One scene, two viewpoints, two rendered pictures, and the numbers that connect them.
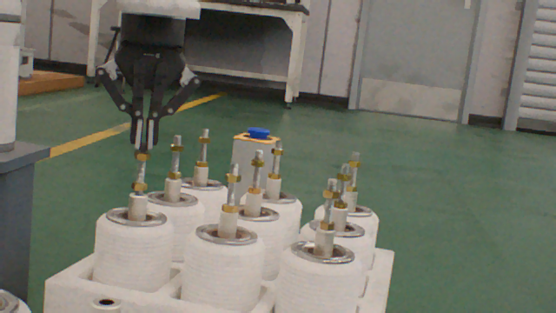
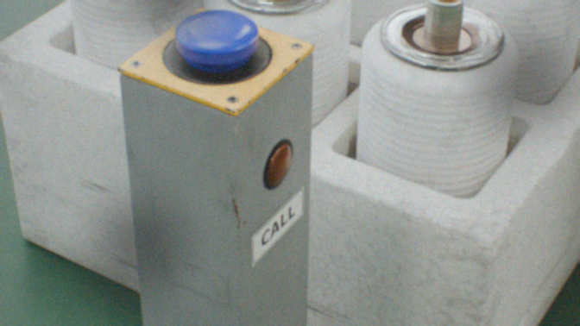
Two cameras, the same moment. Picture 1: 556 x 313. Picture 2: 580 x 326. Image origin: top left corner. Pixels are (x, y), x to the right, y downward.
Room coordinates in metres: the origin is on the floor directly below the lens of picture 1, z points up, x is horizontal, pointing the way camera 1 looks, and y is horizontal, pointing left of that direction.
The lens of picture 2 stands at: (1.65, 0.23, 0.62)
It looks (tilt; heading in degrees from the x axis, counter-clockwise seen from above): 37 degrees down; 199
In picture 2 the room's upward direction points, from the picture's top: 1 degrees clockwise
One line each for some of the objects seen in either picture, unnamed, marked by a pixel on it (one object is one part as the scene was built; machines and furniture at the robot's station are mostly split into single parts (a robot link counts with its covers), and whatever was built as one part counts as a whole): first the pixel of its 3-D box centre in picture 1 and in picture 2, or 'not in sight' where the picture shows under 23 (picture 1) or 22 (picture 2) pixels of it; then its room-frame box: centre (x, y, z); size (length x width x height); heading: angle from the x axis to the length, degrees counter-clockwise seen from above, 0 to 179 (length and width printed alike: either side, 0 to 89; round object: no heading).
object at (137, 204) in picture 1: (137, 207); not in sight; (0.81, 0.16, 0.26); 0.02 x 0.02 x 0.03
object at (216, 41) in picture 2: (258, 134); (217, 46); (1.20, 0.04, 0.32); 0.04 x 0.04 x 0.02
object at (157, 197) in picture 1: (171, 199); not in sight; (0.93, 0.14, 0.25); 0.08 x 0.08 x 0.01
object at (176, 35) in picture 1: (150, 49); not in sight; (0.81, 0.16, 0.46); 0.08 x 0.08 x 0.09
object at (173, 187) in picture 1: (172, 190); not in sight; (0.93, 0.14, 0.26); 0.02 x 0.02 x 0.03
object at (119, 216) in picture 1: (136, 217); not in sight; (0.81, 0.16, 0.25); 0.08 x 0.08 x 0.01
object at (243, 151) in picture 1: (248, 223); (226, 292); (1.20, 0.04, 0.16); 0.07 x 0.07 x 0.31; 78
